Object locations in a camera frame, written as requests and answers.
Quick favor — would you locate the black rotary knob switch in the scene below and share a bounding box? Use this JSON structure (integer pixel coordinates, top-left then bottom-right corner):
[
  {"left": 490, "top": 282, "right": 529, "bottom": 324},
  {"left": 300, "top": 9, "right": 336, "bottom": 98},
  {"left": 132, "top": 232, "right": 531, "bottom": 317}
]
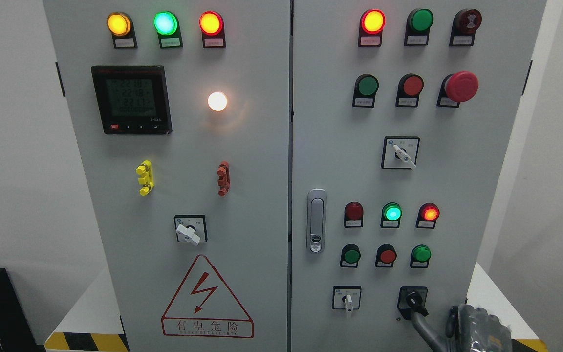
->
[{"left": 397, "top": 286, "right": 429, "bottom": 321}]

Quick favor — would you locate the grey electrical cabinet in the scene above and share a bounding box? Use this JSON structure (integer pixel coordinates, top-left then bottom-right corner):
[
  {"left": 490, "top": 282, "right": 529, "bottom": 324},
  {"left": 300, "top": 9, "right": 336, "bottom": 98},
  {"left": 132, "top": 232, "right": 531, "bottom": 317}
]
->
[{"left": 44, "top": 0, "right": 547, "bottom": 352}]

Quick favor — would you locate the dark red indicator light left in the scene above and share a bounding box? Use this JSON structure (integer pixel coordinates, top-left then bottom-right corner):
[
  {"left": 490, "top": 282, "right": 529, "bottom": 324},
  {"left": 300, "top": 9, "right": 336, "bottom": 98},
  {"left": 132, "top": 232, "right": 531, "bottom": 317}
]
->
[{"left": 344, "top": 202, "right": 364, "bottom": 229}]

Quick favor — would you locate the white glowing indicator light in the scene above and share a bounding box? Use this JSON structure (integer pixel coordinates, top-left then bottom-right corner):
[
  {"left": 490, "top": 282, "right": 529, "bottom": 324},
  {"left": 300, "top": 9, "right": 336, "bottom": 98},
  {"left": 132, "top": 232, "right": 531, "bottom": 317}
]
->
[{"left": 207, "top": 91, "right": 228, "bottom": 112}]

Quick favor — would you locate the green push button lower left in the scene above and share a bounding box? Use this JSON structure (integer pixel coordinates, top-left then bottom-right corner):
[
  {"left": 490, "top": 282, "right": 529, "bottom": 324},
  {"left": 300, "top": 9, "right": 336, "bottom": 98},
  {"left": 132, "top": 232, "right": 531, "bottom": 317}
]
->
[{"left": 340, "top": 243, "right": 361, "bottom": 268}]

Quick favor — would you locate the green push button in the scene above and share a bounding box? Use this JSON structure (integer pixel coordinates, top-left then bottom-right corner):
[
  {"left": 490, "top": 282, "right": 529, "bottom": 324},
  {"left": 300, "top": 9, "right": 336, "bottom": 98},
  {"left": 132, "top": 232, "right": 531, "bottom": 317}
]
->
[
  {"left": 340, "top": 243, "right": 361, "bottom": 268},
  {"left": 351, "top": 74, "right": 379, "bottom": 109},
  {"left": 410, "top": 244, "right": 432, "bottom": 269}
]

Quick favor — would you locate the green lit indicator light middle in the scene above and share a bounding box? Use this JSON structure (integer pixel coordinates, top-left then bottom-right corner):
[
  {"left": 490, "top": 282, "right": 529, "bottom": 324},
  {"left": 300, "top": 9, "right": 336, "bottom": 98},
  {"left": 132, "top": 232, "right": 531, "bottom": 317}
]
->
[{"left": 380, "top": 202, "right": 402, "bottom": 229}]

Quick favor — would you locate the green push button upper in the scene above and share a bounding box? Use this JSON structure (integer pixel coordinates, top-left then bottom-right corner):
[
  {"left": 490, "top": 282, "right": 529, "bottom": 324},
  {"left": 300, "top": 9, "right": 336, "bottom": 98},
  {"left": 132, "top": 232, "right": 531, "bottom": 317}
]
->
[{"left": 351, "top": 74, "right": 379, "bottom": 109}]

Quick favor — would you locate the red push button lower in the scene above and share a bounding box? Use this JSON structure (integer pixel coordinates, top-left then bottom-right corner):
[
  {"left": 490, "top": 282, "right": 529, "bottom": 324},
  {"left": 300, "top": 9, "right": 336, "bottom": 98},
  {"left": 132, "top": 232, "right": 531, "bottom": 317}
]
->
[{"left": 374, "top": 243, "right": 397, "bottom": 268}]

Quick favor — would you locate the red push button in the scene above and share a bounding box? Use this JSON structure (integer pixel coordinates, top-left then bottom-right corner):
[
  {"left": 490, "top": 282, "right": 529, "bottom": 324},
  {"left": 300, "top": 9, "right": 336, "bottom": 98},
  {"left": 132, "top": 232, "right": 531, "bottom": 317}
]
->
[
  {"left": 374, "top": 243, "right": 397, "bottom": 268},
  {"left": 395, "top": 73, "right": 424, "bottom": 108}
]

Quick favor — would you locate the red electric hazard warning sign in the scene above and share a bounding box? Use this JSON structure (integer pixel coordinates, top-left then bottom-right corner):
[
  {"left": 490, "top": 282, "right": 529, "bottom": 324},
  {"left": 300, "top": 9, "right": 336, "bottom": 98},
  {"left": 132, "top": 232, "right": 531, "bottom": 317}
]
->
[{"left": 161, "top": 255, "right": 253, "bottom": 339}]

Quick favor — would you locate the red push button upper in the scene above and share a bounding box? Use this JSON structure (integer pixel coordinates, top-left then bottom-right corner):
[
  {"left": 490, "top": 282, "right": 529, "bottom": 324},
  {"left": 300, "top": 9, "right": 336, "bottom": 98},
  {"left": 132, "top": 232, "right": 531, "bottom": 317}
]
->
[{"left": 395, "top": 73, "right": 424, "bottom": 108}]

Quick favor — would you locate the green push button lower right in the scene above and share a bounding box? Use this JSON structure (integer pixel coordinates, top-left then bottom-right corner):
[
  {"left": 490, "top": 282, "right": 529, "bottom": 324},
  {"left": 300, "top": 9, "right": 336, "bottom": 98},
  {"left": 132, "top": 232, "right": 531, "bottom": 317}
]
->
[{"left": 410, "top": 244, "right": 432, "bottom": 269}]

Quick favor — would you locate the black digital power meter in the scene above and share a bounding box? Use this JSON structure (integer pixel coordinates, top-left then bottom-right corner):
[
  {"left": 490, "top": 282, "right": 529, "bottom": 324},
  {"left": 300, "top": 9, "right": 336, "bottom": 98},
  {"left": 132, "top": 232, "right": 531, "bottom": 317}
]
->
[{"left": 91, "top": 65, "right": 173, "bottom": 134}]

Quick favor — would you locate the red indicator light left door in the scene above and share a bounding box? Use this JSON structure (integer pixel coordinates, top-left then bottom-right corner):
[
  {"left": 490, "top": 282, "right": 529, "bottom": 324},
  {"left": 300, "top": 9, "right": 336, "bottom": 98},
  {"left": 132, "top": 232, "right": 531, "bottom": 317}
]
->
[{"left": 199, "top": 11, "right": 226, "bottom": 48}]

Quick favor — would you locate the red indicator light door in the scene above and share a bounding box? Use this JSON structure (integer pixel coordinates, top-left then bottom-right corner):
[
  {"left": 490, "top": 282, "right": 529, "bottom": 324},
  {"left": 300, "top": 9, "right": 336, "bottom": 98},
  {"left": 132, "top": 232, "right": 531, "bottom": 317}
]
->
[
  {"left": 199, "top": 11, "right": 226, "bottom": 48},
  {"left": 358, "top": 9, "right": 386, "bottom": 47}
]

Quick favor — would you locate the red indicator light right door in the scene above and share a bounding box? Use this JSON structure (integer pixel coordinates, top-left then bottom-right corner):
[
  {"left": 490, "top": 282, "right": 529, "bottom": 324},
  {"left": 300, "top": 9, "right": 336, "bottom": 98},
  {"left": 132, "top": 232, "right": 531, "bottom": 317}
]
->
[{"left": 358, "top": 9, "right": 386, "bottom": 47}]

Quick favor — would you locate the green indicator light top left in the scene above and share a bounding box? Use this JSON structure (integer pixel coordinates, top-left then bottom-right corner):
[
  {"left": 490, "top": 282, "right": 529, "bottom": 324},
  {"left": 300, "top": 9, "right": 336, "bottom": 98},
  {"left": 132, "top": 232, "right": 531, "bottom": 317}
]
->
[{"left": 153, "top": 11, "right": 183, "bottom": 49}]

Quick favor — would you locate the red emergency stop button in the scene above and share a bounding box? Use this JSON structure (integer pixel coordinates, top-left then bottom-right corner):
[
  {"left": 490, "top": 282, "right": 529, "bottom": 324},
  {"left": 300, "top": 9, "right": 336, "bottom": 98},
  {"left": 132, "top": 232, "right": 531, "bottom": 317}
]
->
[{"left": 436, "top": 71, "right": 479, "bottom": 109}]

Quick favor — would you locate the green indicator light top right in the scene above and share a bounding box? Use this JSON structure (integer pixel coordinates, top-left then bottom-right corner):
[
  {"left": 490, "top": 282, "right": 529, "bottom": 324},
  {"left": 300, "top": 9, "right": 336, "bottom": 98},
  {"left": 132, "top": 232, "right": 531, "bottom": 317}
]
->
[{"left": 404, "top": 8, "right": 434, "bottom": 46}]

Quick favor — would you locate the yellow indicator light top left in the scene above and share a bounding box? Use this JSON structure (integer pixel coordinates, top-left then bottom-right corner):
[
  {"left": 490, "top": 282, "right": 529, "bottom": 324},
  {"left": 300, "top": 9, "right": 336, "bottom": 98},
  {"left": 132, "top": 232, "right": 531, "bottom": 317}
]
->
[{"left": 107, "top": 12, "right": 138, "bottom": 49}]

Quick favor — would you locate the white platform with hazard stripes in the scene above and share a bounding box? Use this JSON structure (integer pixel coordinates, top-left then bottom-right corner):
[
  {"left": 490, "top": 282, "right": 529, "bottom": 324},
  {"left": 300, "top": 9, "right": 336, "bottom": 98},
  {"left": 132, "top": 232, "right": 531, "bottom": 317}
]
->
[{"left": 44, "top": 264, "right": 548, "bottom": 352}]

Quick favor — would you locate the dark red buzzer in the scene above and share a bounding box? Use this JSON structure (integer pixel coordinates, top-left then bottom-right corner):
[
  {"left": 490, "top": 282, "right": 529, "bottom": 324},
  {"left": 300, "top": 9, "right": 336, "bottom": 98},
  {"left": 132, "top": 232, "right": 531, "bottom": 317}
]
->
[{"left": 449, "top": 9, "right": 482, "bottom": 47}]

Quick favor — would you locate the silver door lock handle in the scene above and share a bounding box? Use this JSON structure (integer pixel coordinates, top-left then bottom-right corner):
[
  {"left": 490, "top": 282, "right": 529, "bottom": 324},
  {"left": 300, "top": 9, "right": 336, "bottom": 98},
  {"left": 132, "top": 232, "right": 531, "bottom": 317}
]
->
[{"left": 306, "top": 189, "right": 327, "bottom": 253}]

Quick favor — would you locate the white selector switch left door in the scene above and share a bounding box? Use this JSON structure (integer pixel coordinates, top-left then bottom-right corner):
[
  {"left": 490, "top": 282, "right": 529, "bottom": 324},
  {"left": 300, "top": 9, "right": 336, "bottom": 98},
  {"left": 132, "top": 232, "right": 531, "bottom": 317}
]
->
[{"left": 173, "top": 215, "right": 208, "bottom": 245}]

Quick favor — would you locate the white selector switch upper right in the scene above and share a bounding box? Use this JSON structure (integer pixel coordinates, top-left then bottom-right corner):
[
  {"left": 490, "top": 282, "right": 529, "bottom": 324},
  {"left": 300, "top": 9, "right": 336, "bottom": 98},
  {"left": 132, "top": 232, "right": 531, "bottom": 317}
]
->
[{"left": 382, "top": 136, "right": 420, "bottom": 169}]

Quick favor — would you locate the white selector switch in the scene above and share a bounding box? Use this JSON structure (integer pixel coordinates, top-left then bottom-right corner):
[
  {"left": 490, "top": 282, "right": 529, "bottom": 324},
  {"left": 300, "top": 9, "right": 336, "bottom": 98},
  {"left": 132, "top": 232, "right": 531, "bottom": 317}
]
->
[
  {"left": 331, "top": 286, "right": 362, "bottom": 318},
  {"left": 382, "top": 136, "right": 420, "bottom": 169}
]

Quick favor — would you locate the white selector switch lower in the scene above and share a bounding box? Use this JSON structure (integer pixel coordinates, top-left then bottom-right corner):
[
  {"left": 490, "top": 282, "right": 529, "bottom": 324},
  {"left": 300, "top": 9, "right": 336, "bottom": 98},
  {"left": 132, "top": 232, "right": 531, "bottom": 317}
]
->
[{"left": 331, "top": 286, "right": 362, "bottom": 318}]

